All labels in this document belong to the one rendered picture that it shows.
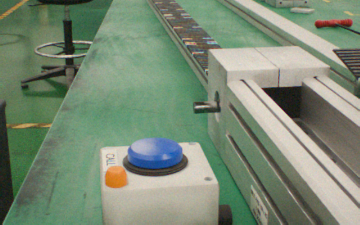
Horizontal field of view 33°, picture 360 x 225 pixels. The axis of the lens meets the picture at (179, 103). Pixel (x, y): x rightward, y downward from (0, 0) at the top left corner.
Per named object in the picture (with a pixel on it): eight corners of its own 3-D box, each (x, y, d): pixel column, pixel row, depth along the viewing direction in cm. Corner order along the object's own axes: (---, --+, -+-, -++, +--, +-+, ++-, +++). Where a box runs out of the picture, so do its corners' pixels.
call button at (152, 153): (126, 161, 46) (125, 136, 45) (178, 158, 46) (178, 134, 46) (130, 184, 42) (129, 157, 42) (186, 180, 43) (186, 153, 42)
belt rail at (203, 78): (143, -2, 168) (143, -13, 167) (158, -3, 169) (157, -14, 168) (213, 101, 78) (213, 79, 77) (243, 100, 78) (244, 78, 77)
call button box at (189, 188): (102, 214, 49) (98, 142, 47) (218, 206, 51) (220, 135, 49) (105, 269, 42) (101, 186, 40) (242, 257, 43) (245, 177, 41)
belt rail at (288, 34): (211, -4, 171) (211, -15, 170) (224, -4, 171) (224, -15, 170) (353, 94, 80) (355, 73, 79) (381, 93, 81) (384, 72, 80)
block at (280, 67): (185, 134, 66) (185, 49, 64) (294, 128, 68) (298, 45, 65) (200, 167, 58) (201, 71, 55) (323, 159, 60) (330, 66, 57)
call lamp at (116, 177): (104, 179, 41) (103, 162, 41) (126, 177, 42) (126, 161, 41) (105, 188, 40) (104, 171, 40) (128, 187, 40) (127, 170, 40)
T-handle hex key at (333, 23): (312, 27, 126) (313, 18, 125) (350, 26, 127) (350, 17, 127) (348, 43, 111) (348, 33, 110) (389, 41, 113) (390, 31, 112)
